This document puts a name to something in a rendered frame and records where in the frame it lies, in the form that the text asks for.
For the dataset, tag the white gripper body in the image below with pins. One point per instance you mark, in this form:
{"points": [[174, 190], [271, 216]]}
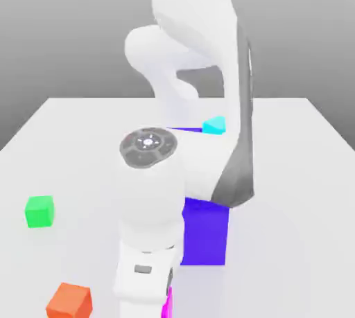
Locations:
{"points": [[140, 309]]}

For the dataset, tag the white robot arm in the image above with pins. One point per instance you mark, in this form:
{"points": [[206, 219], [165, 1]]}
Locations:
{"points": [[155, 201]]}

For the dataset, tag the small magenta cube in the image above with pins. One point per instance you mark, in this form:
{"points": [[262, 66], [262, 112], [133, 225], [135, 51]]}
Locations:
{"points": [[167, 307]]}

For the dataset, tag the small orange cube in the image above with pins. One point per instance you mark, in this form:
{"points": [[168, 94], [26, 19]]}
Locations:
{"points": [[69, 302]]}

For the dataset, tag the small green cube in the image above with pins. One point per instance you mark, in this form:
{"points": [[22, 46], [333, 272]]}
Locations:
{"points": [[38, 212]]}

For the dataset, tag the small cyan cube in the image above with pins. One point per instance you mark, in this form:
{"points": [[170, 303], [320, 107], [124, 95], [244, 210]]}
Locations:
{"points": [[213, 125]]}

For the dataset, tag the large blue box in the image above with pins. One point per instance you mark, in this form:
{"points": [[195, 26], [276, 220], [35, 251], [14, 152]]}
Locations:
{"points": [[205, 232]]}

